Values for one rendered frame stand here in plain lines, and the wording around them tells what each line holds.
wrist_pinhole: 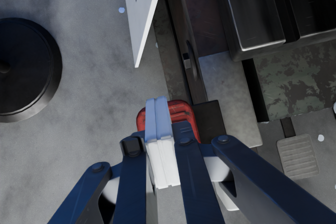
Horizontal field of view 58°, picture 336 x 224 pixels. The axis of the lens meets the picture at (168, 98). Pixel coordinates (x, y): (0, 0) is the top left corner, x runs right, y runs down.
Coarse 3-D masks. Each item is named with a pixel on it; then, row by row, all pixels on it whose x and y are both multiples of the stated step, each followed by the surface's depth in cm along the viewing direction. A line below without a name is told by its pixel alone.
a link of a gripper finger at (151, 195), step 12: (120, 144) 15; (132, 144) 15; (132, 156) 15; (144, 156) 15; (132, 168) 14; (144, 168) 14; (120, 180) 13; (132, 180) 13; (144, 180) 13; (120, 192) 12; (132, 192) 12; (144, 192) 12; (120, 204) 12; (132, 204) 11; (144, 204) 11; (156, 204) 15; (120, 216) 11; (132, 216) 11; (144, 216) 11; (156, 216) 14
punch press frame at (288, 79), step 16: (304, 48) 42; (320, 48) 42; (256, 64) 42; (272, 64) 42; (288, 64) 42; (304, 64) 42; (320, 64) 42; (256, 80) 43; (272, 80) 42; (288, 80) 42; (304, 80) 42; (320, 80) 42; (256, 96) 45; (272, 96) 42; (288, 96) 42; (304, 96) 42; (320, 96) 42; (256, 112) 47; (272, 112) 42; (288, 112) 41; (304, 112) 41
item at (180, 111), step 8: (168, 104) 31; (176, 104) 31; (184, 104) 31; (144, 112) 31; (176, 112) 30; (184, 112) 30; (192, 112) 31; (136, 120) 31; (144, 120) 30; (176, 120) 30; (184, 120) 30; (192, 120) 30; (144, 128) 30; (192, 128) 30
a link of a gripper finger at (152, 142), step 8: (152, 104) 21; (152, 112) 19; (152, 120) 18; (152, 128) 17; (152, 136) 16; (152, 144) 16; (152, 152) 16; (160, 152) 16; (152, 160) 16; (160, 160) 16; (152, 168) 16; (160, 168) 16; (160, 176) 16; (160, 184) 16; (168, 184) 16
